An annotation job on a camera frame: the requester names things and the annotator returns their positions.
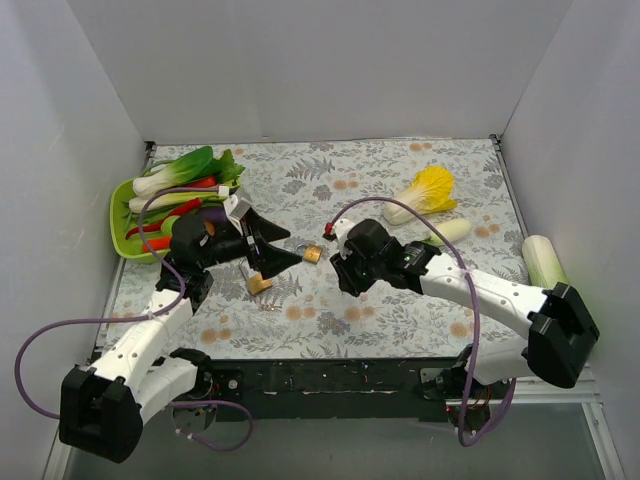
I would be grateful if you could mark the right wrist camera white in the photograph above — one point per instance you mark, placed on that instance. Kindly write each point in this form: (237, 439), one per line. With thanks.
(338, 230)

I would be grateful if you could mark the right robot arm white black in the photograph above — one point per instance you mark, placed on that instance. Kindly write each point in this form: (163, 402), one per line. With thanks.
(555, 331)

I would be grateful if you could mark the orange carrot toy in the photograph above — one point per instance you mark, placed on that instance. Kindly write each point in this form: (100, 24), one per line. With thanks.
(157, 244)

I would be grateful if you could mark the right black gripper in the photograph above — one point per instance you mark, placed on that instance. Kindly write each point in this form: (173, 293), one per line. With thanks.
(345, 275)

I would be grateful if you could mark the green plastic tray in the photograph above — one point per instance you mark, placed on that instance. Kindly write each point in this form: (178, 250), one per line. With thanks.
(124, 224)

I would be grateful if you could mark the celery stalk toy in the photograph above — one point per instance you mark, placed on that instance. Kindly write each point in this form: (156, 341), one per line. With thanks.
(172, 199)

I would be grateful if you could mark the purple eggplant toy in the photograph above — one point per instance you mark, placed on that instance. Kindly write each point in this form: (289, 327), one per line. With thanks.
(216, 215)

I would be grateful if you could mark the floral tablecloth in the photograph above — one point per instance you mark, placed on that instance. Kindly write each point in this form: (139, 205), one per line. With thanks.
(301, 186)

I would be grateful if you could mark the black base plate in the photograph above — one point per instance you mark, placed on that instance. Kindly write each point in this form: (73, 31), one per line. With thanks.
(368, 388)

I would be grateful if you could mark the green lettuce leaf toy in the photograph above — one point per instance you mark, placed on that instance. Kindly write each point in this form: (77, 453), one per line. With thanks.
(226, 171)

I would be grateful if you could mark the large green white cabbage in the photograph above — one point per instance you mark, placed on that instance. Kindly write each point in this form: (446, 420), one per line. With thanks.
(542, 263)

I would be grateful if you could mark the brass keys on cloth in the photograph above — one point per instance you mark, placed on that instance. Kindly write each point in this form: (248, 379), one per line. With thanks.
(263, 305)

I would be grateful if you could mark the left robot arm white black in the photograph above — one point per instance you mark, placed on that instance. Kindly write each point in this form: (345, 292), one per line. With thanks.
(105, 406)

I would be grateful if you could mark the small brass padlock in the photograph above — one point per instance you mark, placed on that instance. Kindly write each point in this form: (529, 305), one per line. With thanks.
(309, 253)

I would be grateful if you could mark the green apple toy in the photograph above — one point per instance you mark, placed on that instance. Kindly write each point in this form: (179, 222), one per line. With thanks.
(167, 225)

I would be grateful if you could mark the bok choy toy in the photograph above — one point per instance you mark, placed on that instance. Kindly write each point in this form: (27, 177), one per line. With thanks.
(181, 171)

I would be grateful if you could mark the red chili pepper toy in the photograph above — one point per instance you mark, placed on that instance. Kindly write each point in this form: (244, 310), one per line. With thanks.
(153, 220)

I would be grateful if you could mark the white radish toy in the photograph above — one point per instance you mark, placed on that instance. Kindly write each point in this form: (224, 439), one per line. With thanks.
(452, 230)

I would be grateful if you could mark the large brass padlock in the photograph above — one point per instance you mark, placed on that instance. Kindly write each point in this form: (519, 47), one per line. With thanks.
(255, 284)

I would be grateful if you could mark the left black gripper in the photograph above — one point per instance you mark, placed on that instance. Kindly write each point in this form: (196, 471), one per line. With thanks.
(251, 245)

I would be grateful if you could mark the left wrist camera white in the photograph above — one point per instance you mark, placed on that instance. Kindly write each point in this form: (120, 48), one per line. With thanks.
(236, 206)

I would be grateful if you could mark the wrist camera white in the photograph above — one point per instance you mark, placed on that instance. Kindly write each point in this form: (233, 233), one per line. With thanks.
(236, 206)
(338, 230)

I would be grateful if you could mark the yellow napa cabbage toy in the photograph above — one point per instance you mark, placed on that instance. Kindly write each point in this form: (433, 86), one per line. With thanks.
(429, 192)

